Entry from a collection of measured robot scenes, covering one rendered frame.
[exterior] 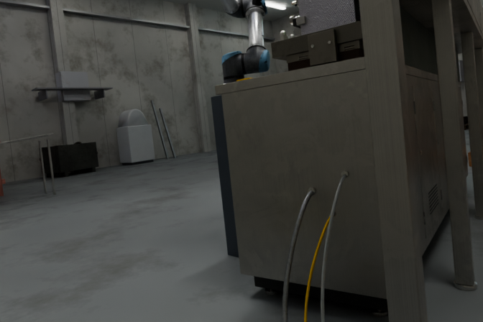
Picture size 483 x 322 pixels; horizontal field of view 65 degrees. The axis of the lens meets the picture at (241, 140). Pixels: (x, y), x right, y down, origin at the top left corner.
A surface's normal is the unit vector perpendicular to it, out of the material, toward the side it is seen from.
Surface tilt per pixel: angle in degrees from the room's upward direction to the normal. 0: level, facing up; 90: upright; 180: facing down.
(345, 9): 90
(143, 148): 90
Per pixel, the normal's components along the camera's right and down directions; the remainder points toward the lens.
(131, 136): 0.71, -0.05
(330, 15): -0.58, 0.09
